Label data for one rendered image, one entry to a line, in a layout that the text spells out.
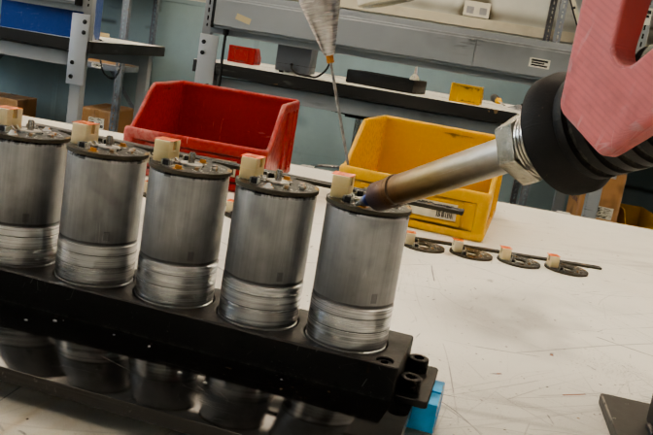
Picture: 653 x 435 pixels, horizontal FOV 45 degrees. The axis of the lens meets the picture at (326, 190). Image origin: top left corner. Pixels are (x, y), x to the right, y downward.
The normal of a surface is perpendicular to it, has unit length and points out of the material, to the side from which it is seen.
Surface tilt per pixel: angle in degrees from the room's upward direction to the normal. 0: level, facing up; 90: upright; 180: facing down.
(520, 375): 0
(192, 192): 90
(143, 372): 0
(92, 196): 90
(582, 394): 0
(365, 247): 90
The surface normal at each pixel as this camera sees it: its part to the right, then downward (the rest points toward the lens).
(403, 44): -0.15, 0.15
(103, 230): 0.30, 0.22
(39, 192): 0.61, 0.24
